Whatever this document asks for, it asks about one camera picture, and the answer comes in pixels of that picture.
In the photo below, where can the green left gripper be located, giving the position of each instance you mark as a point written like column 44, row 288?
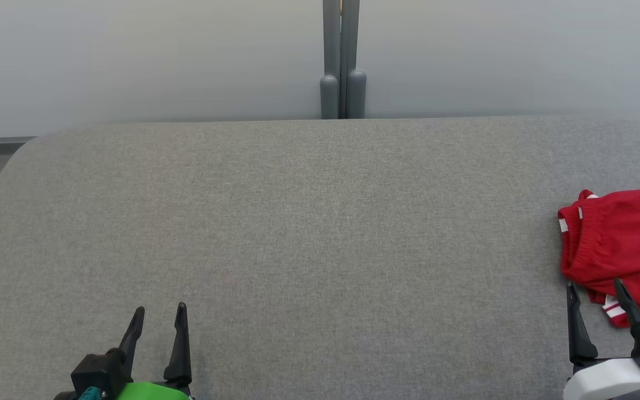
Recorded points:
column 150, row 392

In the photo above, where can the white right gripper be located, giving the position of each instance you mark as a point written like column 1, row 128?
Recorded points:
column 603, row 383

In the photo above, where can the red shorts with white hem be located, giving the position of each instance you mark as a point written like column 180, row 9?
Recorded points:
column 625, row 244

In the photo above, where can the grey fabric sofa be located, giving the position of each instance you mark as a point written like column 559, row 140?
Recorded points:
column 298, row 222

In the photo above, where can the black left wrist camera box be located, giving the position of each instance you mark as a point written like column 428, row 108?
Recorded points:
column 98, row 369

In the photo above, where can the grey round-topped post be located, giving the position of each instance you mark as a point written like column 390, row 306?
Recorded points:
column 356, row 94
column 330, row 97

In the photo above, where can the grey vertical frame bar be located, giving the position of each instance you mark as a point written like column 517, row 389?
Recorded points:
column 331, row 36
column 350, row 33

